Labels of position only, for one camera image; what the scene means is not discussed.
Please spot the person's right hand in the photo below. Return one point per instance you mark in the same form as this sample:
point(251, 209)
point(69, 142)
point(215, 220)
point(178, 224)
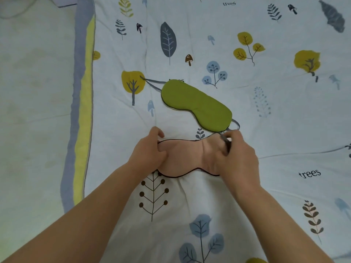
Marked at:
point(240, 164)

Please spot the person's left hand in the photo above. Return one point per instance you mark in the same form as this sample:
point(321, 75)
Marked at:
point(145, 156)

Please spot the person's left thumb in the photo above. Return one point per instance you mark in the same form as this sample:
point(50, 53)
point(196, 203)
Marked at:
point(162, 155)

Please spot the person's right thumb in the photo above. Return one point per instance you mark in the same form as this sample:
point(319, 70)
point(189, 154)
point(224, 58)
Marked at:
point(221, 153)

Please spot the pink sleep mask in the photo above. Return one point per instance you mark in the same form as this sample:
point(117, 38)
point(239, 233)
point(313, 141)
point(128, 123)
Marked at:
point(189, 158)

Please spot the person's right forearm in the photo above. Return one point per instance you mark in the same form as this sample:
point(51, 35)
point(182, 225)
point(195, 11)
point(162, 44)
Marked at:
point(279, 227)

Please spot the person's left forearm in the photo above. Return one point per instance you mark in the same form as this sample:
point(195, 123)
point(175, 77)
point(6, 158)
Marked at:
point(82, 221)

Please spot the green sleep mask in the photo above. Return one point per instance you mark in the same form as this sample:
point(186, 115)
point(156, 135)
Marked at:
point(196, 105)

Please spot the leaf print quilt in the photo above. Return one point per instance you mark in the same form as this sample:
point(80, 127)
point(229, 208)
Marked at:
point(219, 51)

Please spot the pale bed sheet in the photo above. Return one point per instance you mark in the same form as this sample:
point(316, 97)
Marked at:
point(33, 106)

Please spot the purple cloth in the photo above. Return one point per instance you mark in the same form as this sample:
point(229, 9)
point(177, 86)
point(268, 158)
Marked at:
point(64, 1)

